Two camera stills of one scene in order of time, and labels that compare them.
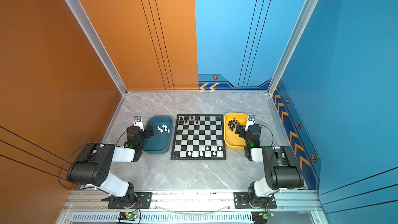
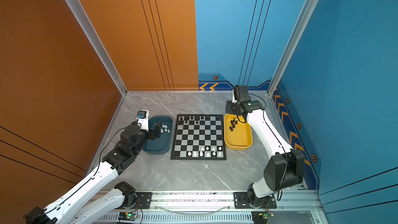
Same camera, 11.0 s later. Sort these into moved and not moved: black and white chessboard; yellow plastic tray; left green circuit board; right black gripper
Moved: right black gripper
Not moved: black and white chessboard; yellow plastic tray; left green circuit board
